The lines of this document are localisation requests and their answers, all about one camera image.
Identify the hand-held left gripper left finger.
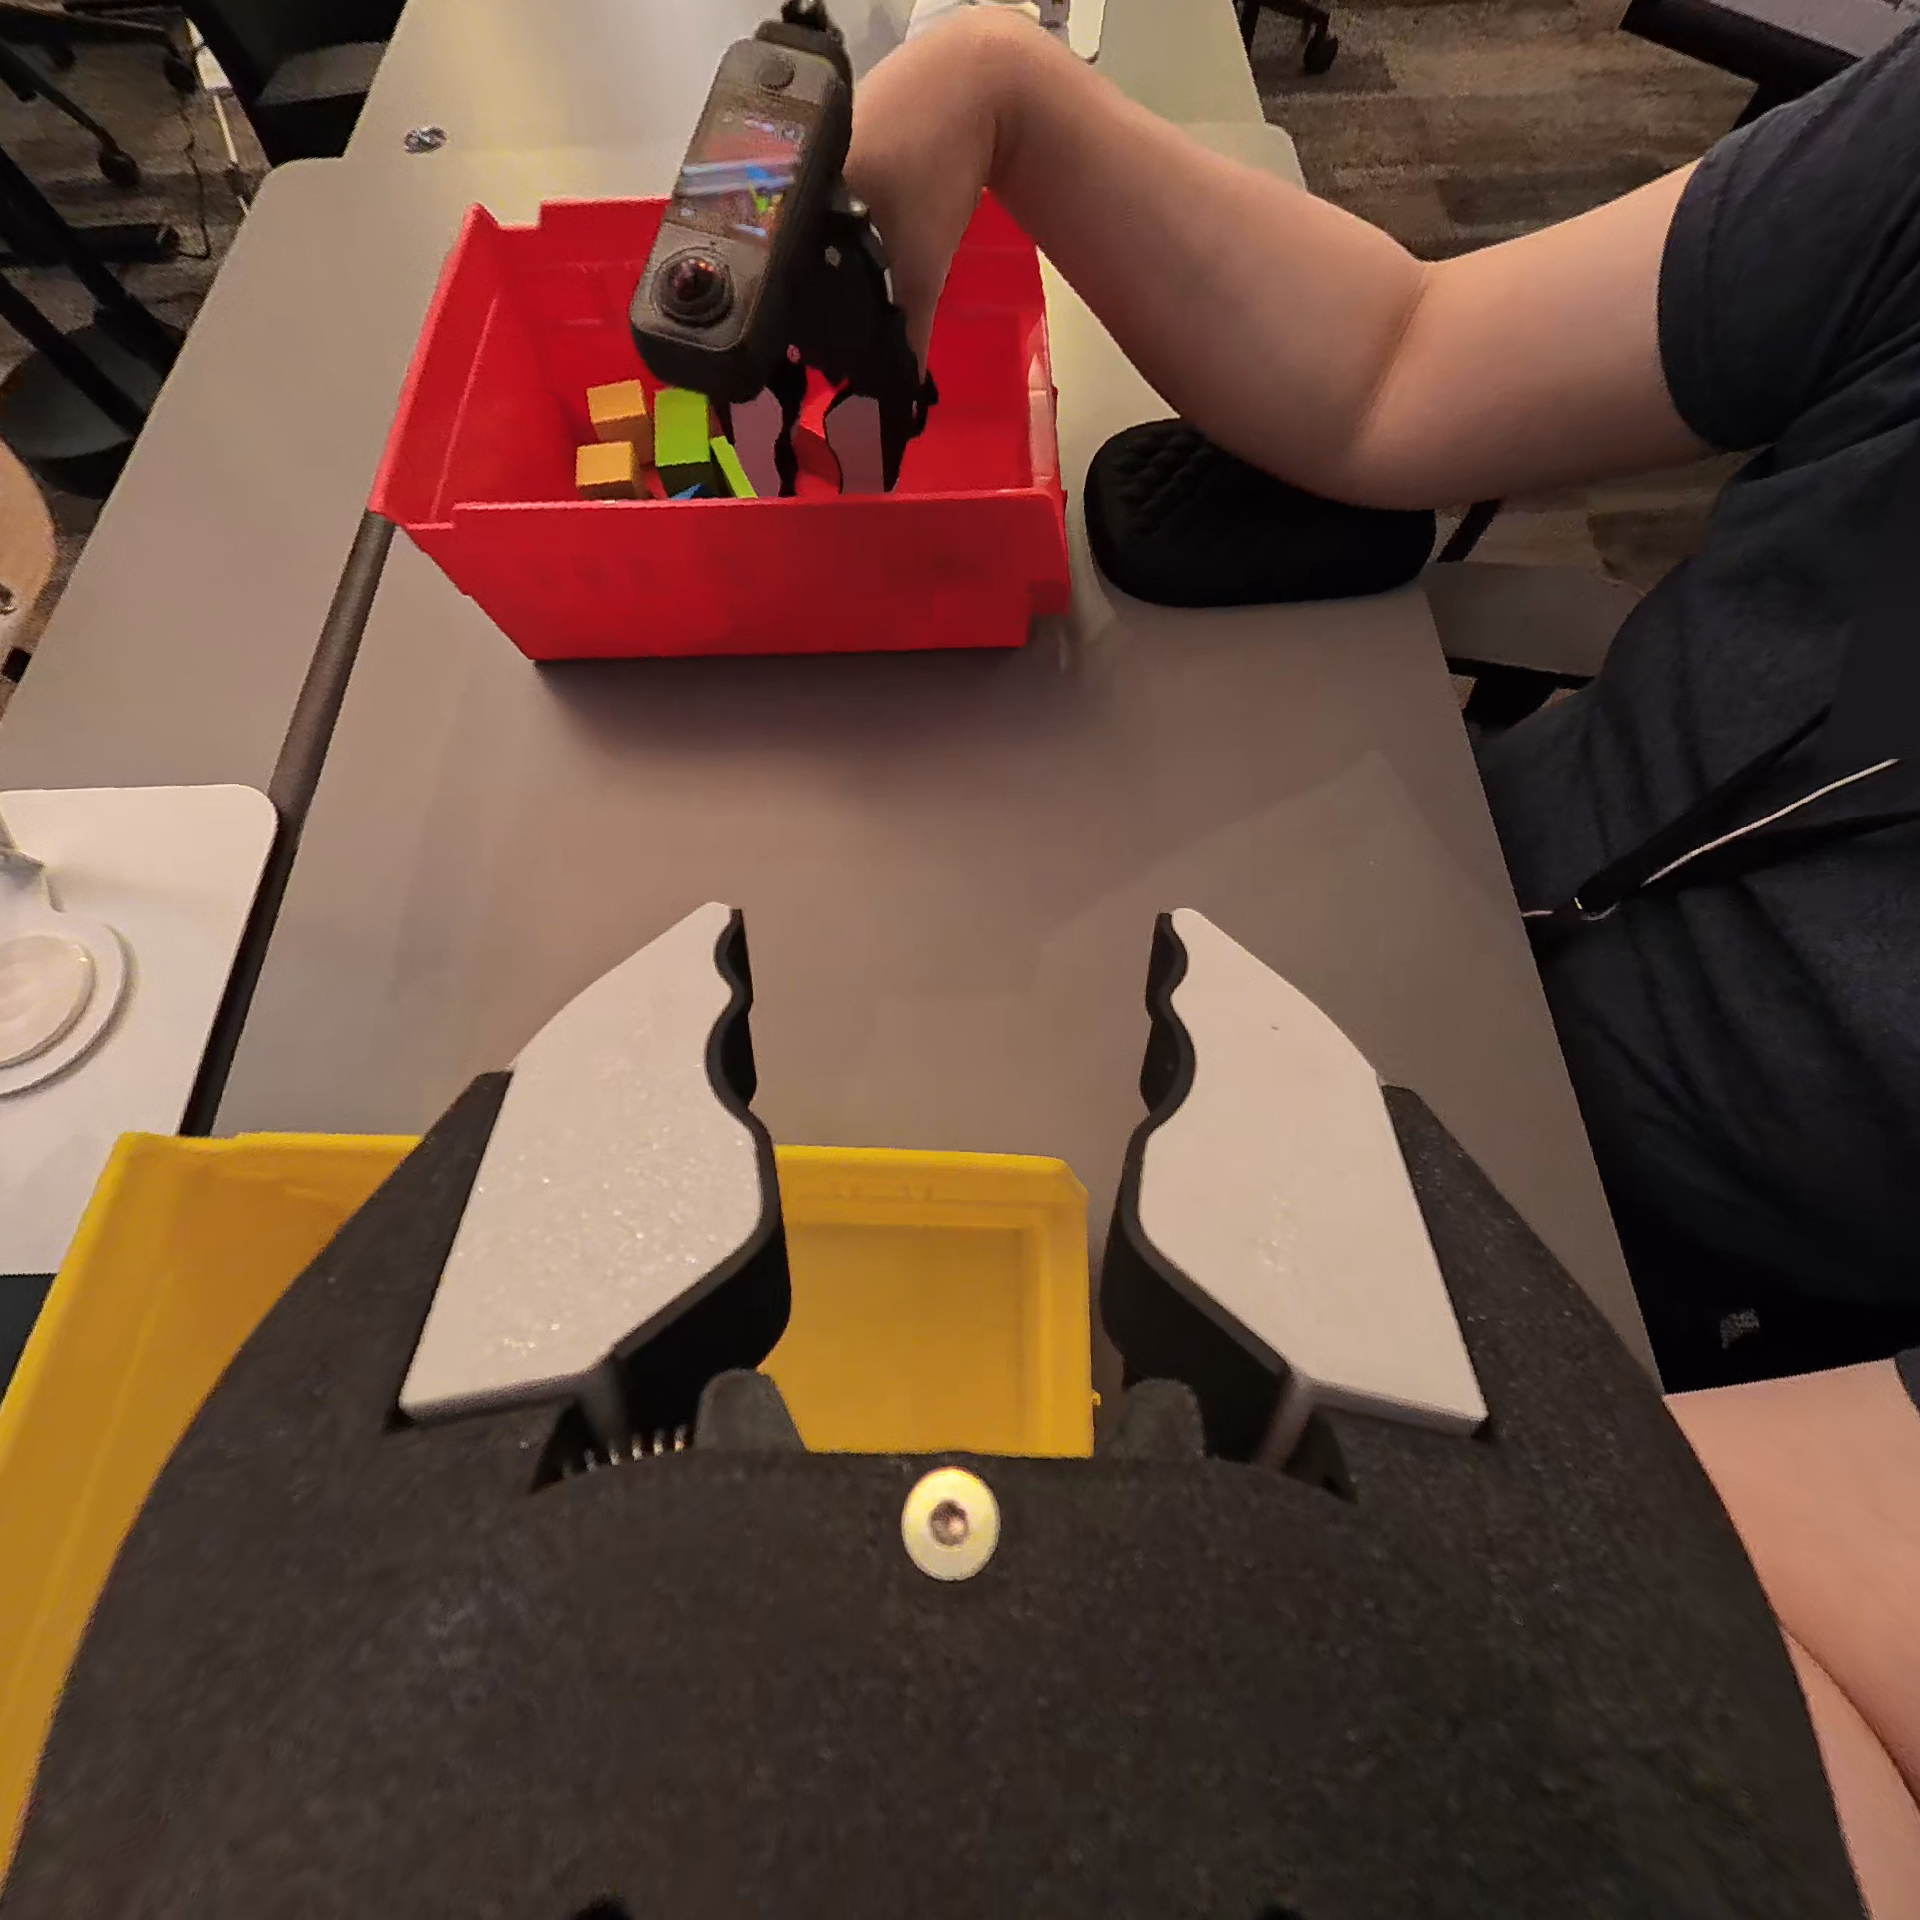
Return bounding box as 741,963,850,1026
398,901,793,1448

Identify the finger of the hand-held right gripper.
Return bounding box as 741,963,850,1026
826,382,894,499
726,382,804,499

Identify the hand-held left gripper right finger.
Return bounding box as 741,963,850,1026
1101,906,1490,1469

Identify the red plastic bin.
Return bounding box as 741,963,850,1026
371,192,1072,662

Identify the yellow plastic bin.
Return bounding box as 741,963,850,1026
0,1130,1099,1854

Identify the person's right forearm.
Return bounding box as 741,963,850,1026
989,29,1715,513

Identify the person's right hand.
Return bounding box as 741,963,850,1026
840,29,1009,358

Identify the black mesh pad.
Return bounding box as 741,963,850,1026
1083,421,1440,609

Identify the black office chair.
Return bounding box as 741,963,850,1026
195,0,410,161

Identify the dark flat pad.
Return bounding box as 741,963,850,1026
0,1270,59,1401

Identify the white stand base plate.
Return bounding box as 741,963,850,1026
0,783,284,1280

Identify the thin white cable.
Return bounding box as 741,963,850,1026
1522,757,1907,921

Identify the clear stand bracket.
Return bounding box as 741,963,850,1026
0,809,137,1099

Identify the black metal frame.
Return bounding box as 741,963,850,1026
0,0,195,451

